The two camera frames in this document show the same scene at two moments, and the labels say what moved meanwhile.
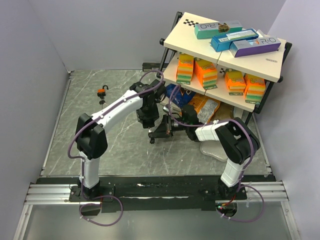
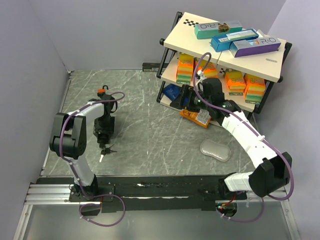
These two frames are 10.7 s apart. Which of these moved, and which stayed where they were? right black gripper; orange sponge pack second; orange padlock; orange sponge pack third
Moved: right black gripper
Stayed: orange sponge pack second; orange sponge pack third; orange padlock
